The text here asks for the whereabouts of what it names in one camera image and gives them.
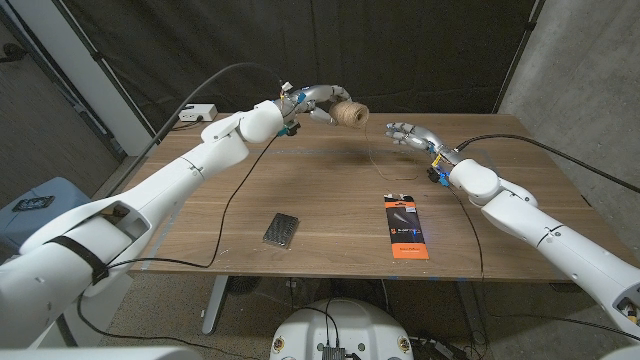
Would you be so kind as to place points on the black torso connector module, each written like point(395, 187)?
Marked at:
point(333, 353)

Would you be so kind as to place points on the floor power strip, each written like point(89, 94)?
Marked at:
point(432, 348)

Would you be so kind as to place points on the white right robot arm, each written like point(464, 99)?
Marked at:
point(550, 235)

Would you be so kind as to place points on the blue stool with device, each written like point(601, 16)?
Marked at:
point(30, 225)

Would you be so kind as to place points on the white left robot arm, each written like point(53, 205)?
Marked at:
point(175, 175)

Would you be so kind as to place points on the black backdrop pole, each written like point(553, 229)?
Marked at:
point(95, 55)
point(521, 50)

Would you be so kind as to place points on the orange and black flat package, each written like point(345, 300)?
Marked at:
point(405, 225)

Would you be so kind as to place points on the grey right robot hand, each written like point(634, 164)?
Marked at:
point(422, 137)

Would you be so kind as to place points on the jute twine strand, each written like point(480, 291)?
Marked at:
point(369, 152)

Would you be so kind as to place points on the black wall fixture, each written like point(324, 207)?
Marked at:
point(12, 51)

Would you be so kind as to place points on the white robot head housing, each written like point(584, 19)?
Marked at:
point(100, 354)

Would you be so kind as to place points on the metal table leg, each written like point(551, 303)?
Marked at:
point(215, 305)
point(467, 310)

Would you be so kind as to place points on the jute twine spool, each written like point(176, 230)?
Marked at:
point(350, 114)

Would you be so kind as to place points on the black metal frame bar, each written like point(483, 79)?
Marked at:
point(75, 105)

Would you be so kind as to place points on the white power outlet box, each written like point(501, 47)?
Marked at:
point(200, 112)

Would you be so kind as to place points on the black backdrop curtain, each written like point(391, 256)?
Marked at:
point(325, 50)

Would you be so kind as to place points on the grey metallic flat block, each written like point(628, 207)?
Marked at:
point(281, 230)

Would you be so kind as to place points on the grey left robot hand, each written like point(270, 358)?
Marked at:
point(320, 94)

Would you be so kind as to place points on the black round floor fan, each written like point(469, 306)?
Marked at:
point(244, 285)

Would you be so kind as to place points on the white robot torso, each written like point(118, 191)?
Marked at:
point(350, 330)

